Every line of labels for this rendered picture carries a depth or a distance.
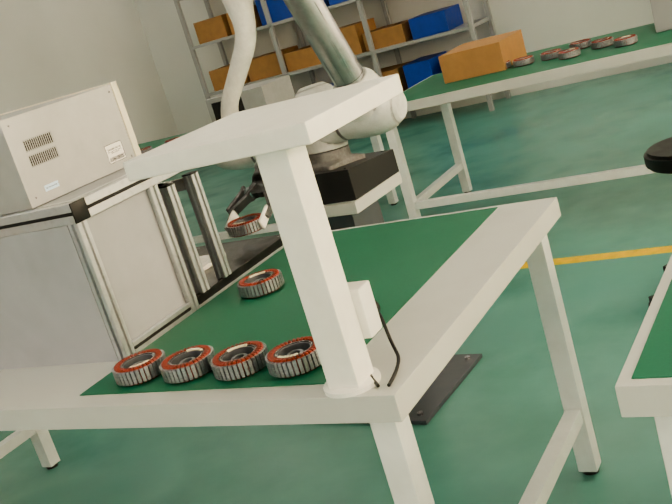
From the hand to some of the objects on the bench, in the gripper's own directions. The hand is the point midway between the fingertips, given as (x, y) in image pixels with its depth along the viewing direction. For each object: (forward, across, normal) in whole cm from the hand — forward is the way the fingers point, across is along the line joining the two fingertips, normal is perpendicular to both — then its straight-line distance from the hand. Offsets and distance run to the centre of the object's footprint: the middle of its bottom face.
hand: (246, 224), depth 265 cm
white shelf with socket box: (+68, -67, +29) cm, 100 cm away
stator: (+34, -25, +10) cm, 43 cm away
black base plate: (+19, +24, +1) cm, 30 cm away
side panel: (+52, -9, +20) cm, 57 cm away
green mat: (+38, -41, +12) cm, 57 cm away
